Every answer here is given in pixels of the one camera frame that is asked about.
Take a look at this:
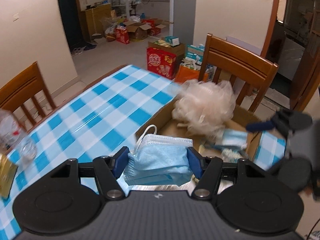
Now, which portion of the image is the cardboard box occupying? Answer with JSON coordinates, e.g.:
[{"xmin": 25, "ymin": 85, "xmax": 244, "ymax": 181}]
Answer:
[{"xmin": 136, "ymin": 100, "xmax": 263, "ymax": 163}]

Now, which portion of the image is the orange shopping bag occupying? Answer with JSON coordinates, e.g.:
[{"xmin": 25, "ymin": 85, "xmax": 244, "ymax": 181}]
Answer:
[{"xmin": 174, "ymin": 58, "xmax": 208, "ymax": 83}]

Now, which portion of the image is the blue checked tablecloth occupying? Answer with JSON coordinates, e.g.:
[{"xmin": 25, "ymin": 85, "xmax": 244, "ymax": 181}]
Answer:
[{"xmin": 0, "ymin": 64, "xmax": 287, "ymax": 240}]

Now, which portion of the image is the grey refrigerator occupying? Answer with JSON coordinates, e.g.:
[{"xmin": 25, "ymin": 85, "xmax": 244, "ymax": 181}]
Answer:
[{"xmin": 169, "ymin": 0, "xmax": 197, "ymax": 53}]

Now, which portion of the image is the wooden door frame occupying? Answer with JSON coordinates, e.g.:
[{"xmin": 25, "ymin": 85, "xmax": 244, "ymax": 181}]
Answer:
[{"xmin": 260, "ymin": 0, "xmax": 288, "ymax": 63}]

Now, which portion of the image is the white mesh bath loofah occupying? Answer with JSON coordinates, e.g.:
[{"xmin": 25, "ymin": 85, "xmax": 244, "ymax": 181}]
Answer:
[{"xmin": 171, "ymin": 79, "xmax": 237, "ymax": 137}]

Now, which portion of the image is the wooden cabinet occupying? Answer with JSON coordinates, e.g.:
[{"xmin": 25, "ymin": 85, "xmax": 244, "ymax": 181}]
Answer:
[{"xmin": 81, "ymin": 3, "xmax": 112, "ymax": 40}]

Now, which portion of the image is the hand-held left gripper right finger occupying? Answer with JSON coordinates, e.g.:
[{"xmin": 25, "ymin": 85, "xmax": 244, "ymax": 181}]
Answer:
[{"xmin": 187, "ymin": 147, "xmax": 268, "ymax": 200}]

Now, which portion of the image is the clear plastic water bottle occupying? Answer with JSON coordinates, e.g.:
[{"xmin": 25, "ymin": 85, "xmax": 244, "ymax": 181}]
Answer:
[{"xmin": 0, "ymin": 109, "xmax": 38, "ymax": 161}]

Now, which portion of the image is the blue tissue pack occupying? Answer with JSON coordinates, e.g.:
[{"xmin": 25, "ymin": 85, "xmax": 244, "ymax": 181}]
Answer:
[{"xmin": 186, "ymin": 44, "xmax": 206, "ymax": 65}]

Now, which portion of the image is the red package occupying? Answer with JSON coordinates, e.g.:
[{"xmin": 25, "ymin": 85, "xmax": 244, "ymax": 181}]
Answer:
[{"xmin": 114, "ymin": 27, "xmax": 130, "ymax": 45}]

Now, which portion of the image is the open brown carton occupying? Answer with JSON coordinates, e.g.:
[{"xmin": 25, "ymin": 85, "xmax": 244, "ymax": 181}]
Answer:
[
  {"xmin": 122, "ymin": 21, "xmax": 153, "ymax": 42},
  {"xmin": 141, "ymin": 18, "xmax": 170, "ymax": 36}
]

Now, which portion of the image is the red snack carton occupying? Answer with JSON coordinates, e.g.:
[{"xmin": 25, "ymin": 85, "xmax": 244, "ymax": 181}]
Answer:
[{"xmin": 146, "ymin": 47, "xmax": 177, "ymax": 80}]

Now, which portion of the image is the wooden chair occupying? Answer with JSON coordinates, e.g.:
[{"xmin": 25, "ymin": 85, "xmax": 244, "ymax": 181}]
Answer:
[
  {"xmin": 0, "ymin": 61, "xmax": 57, "ymax": 133},
  {"xmin": 199, "ymin": 33, "xmax": 279, "ymax": 113}
]

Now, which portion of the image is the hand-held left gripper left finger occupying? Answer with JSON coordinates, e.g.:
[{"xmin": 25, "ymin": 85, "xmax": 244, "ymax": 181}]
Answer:
[{"xmin": 50, "ymin": 146, "xmax": 130, "ymax": 200}]

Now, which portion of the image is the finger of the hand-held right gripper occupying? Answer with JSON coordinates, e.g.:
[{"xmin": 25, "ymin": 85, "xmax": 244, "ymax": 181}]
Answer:
[{"xmin": 246, "ymin": 110, "xmax": 313, "ymax": 137}]

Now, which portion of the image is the golden packet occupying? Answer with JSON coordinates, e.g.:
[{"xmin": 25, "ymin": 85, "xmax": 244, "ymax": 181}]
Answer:
[{"xmin": 0, "ymin": 153, "xmax": 18, "ymax": 198}]

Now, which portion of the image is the carton filled with boxes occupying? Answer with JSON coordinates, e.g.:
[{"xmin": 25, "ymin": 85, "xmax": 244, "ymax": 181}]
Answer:
[{"xmin": 148, "ymin": 35, "xmax": 186, "ymax": 55}]

